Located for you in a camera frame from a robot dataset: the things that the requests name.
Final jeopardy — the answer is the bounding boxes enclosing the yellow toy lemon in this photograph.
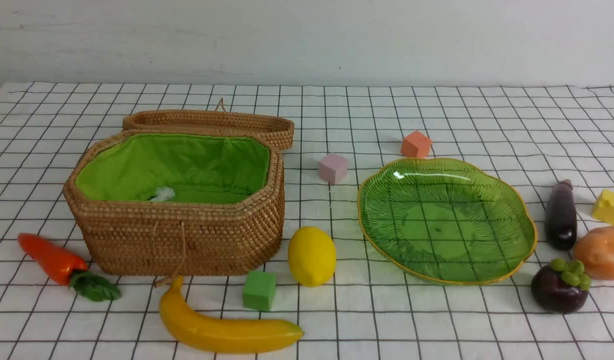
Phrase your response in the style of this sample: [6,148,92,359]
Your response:
[288,226,337,287]

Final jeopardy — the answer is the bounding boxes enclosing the yellow toy banana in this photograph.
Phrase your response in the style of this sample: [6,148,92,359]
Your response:
[159,276,304,354]

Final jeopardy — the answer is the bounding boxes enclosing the orange toy carrot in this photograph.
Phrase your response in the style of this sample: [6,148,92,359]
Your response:
[17,233,121,302]

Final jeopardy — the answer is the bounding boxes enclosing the purple toy eggplant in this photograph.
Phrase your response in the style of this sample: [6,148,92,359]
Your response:
[544,178,578,251]

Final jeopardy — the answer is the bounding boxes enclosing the dark purple toy mangosteen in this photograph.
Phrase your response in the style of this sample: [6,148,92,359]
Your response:
[530,258,592,314]

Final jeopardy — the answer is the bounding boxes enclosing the brown toy potato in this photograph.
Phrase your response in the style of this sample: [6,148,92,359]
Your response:
[573,226,614,281]

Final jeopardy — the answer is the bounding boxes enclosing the pink foam cube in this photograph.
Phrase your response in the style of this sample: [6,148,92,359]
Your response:
[318,153,349,185]

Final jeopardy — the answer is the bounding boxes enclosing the woven rattan basket lid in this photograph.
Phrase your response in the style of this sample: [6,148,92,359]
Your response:
[122,98,294,150]

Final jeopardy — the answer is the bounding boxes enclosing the woven rattan basket green lining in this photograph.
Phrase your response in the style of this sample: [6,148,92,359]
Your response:
[63,129,286,288]

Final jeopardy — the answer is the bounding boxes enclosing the orange foam cube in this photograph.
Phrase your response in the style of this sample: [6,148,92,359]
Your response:
[400,130,432,158]

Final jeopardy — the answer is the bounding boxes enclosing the green foam cube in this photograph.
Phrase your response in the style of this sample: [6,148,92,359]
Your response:
[241,270,277,312]

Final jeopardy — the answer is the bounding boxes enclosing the green glass leaf plate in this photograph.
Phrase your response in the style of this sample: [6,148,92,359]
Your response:
[357,158,538,286]

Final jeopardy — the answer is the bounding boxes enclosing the white checkered tablecloth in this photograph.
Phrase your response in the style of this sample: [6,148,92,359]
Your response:
[0,82,614,360]

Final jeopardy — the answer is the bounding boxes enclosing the yellow foam cube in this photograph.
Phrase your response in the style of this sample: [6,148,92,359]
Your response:
[591,189,614,226]

